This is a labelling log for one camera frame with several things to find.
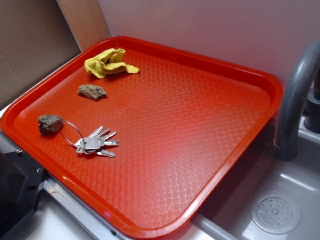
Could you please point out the silver key bunch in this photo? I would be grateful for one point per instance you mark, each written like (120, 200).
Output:
(94, 143)

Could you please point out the yellow cloth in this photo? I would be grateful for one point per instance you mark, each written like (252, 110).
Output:
(109, 62)

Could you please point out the brown rock keychain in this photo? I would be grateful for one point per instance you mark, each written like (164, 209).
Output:
(49, 124)

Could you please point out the red plastic tray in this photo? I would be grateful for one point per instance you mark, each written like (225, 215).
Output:
(182, 122)

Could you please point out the grey sink faucet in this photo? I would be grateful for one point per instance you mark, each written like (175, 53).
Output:
(301, 93)

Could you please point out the grey sink basin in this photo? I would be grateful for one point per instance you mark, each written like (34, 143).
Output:
(226, 213)

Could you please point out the round sink drain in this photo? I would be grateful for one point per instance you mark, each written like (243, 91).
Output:
(275, 212)

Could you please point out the brown cardboard panel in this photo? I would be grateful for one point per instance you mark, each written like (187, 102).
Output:
(35, 40)

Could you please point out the black metal bracket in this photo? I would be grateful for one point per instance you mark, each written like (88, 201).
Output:
(21, 181)

